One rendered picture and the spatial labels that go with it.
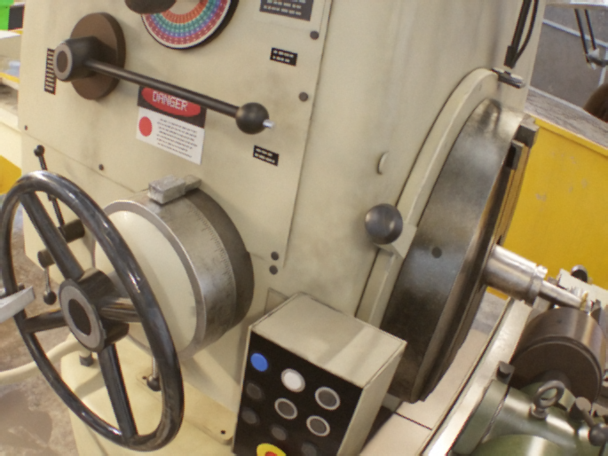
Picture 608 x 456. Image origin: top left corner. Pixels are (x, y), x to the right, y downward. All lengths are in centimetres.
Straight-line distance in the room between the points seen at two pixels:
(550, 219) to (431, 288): 239
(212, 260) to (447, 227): 30
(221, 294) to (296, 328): 11
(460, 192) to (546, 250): 243
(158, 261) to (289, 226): 16
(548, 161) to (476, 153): 225
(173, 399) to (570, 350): 59
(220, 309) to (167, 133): 24
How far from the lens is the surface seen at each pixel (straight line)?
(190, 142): 74
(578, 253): 315
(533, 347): 88
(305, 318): 66
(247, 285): 74
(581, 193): 304
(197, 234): 68
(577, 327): 91
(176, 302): 69
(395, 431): 157
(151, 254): 68
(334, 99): 62
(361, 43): 59
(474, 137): 81
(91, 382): 158
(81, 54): 82
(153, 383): 96
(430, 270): 74
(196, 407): 150
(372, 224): 57
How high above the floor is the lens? 172
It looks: 28 degrees down
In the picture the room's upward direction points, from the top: 10 degrees clockwise
